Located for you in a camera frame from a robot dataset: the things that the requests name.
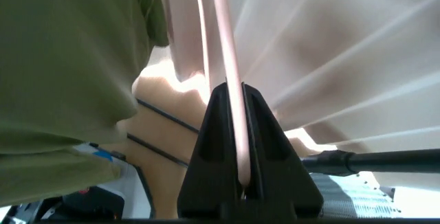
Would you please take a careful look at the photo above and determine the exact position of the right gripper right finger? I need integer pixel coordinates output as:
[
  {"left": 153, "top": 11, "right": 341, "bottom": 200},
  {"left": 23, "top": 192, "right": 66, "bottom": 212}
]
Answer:
[{"left": 241, "top": 82, "right": 325, "bottom": 219}]

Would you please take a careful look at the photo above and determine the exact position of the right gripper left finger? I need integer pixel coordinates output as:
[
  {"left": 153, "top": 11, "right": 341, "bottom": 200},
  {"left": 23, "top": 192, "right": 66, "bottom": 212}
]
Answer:
[{"left": 177, "top": 82, "right": 242, "bottom": 219}]

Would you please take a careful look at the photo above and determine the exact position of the pink clothes hanger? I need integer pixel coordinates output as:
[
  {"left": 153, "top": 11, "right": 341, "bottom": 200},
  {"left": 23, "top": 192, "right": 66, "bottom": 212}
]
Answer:
[{"left": 192, "top": 0, "right": 252, "bottom": 188}]

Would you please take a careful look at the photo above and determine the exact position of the green shirt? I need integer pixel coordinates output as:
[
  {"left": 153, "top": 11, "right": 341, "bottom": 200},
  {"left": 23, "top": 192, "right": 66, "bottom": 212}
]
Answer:
[{"left": 0, "top": 0, "right": 170, "bottom": 208}]

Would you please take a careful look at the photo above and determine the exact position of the white laundry basket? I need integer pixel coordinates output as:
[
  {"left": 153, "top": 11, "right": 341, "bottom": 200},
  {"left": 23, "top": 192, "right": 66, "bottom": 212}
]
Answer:
[{"left": 308, "top": 171, "right": 402, "bottom": 219}]

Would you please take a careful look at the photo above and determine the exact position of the black clothes rack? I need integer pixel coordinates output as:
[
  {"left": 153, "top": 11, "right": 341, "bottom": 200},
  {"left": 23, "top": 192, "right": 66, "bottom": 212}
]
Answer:
[{"left": 126, "top": 98, "right": 440, "bottom": 177}]

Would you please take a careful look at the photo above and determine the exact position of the beige curtain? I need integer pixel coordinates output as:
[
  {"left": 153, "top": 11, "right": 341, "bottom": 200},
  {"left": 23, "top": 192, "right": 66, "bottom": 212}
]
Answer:
[{"left": 158, "top": 0, "right": 440, "bottom": 191}]

